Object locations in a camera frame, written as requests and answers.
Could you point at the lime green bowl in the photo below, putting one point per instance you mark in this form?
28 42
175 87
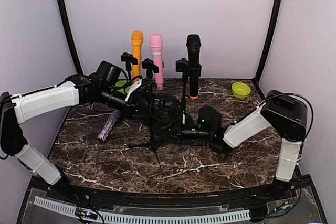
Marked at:
240 90

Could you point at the black left frame post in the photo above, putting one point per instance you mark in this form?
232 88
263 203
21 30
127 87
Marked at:
69 37

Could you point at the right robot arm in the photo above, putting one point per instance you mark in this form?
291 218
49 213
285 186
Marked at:
287 113

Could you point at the black front rail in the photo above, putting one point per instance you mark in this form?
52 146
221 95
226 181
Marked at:
255 197

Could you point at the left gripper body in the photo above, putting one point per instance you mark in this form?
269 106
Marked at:
130 106

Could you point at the black right frame post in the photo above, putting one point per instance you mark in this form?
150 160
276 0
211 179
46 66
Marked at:
268 40

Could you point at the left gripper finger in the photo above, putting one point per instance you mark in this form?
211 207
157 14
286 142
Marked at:
149 94
141 115

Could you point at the black round-base stand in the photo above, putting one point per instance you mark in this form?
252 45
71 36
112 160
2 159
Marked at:
150 67
129 61
182 67

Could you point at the lime green plate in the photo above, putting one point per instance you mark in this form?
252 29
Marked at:
122 87

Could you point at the black microphone orange base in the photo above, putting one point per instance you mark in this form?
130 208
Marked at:
193 47

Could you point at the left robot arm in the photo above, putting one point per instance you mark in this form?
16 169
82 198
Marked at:
77 89

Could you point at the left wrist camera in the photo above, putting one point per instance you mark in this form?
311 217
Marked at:
141 86

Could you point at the pink microphone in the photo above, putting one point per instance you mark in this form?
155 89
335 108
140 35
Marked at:
156 45

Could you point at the black tripod shock-mount stand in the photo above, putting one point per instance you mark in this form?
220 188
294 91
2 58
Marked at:
165 109

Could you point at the purple glitter microphone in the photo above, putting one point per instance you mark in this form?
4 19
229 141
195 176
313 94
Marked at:
110 123

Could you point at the white slotted cable duct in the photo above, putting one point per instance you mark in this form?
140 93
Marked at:
88 215

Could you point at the black frame post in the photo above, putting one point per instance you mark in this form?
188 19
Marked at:
268 40
69 37

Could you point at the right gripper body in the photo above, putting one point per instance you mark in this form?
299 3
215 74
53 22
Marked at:
178 132

